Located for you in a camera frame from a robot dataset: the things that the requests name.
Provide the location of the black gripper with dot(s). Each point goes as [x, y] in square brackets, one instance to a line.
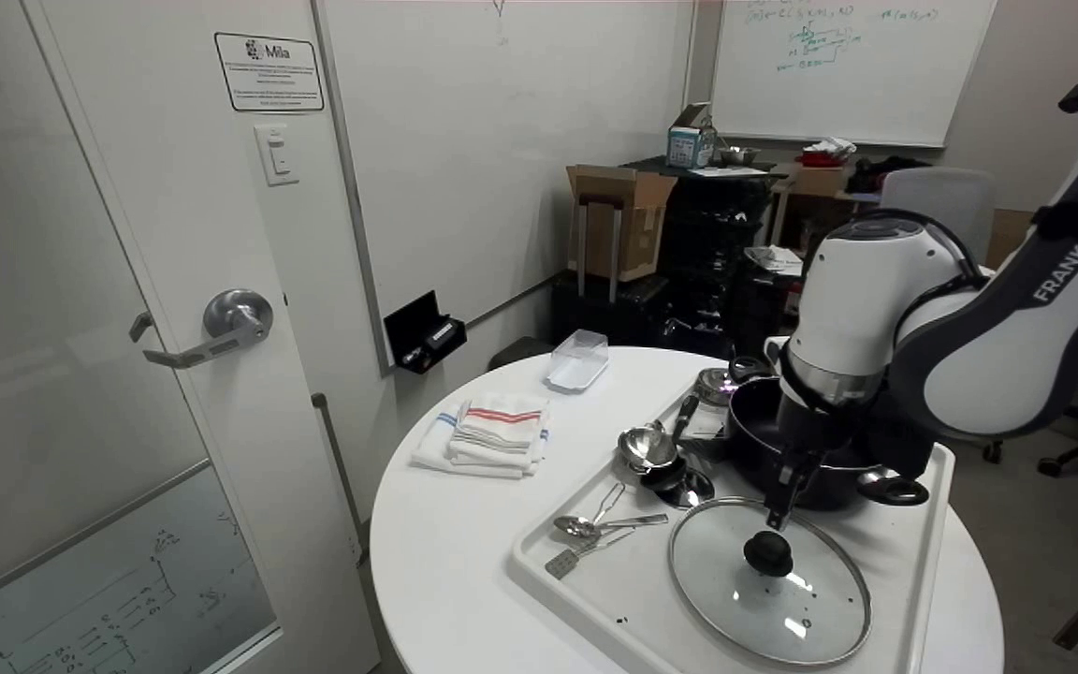
[806, 436]

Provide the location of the glass lid with black knob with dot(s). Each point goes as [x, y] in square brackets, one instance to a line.
[814, 614]

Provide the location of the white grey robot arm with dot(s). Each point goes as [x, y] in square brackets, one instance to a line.
[877, 300]

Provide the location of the small steel spoon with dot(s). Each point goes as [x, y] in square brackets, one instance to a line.
[712, 384]

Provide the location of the steel ladle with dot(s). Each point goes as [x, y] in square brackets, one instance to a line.
[640, 448]

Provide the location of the white plastic tray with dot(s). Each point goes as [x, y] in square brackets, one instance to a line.
[637, 586]

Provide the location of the steel tablespoon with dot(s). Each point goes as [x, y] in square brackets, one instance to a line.
[579, 529]

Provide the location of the white crumpled paper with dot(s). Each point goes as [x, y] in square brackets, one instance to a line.
[773, 262]

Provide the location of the clear plastic container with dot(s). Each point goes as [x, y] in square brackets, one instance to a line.
[579, 365]

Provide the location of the black cabinet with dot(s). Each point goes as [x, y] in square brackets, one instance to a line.
[712, 239]

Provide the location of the open cardboard box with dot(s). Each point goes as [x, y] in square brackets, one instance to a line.
[620, 225]

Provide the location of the brown cardboard box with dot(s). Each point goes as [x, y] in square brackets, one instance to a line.
[1007, 239]

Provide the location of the red white item pile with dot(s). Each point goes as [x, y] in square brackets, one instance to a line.
[829, 151]

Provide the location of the small teal box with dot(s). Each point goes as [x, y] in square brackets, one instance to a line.
[688, 146]

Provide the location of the black whiteboard marker holder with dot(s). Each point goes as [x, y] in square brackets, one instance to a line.
[421, 335]

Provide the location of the framed whiteboard with writing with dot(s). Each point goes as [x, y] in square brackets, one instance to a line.
[852, 87]

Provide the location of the white printed door sign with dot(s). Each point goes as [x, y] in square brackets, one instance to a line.
[267, 74]

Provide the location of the white door with glass panel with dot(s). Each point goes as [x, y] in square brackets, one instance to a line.
[129, 190]

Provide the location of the large wall whiteboard panel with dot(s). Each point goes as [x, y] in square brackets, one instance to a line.
[501, 151]

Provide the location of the white light switch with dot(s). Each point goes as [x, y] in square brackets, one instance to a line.
[274, 156]

